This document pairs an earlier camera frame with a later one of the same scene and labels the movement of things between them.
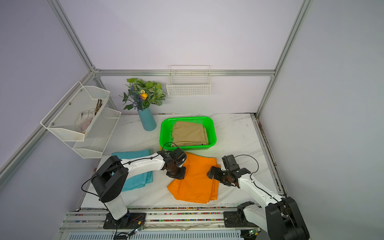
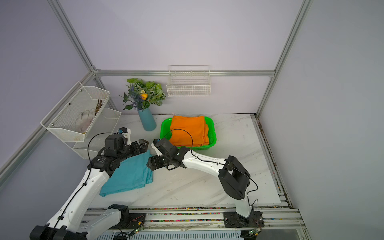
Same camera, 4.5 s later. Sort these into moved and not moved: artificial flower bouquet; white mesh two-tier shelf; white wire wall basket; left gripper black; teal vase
Moved: left gripper black
Not moved: white wire wall basket; white mesh two-tier shelf; artificial flower bouquet; teal vase
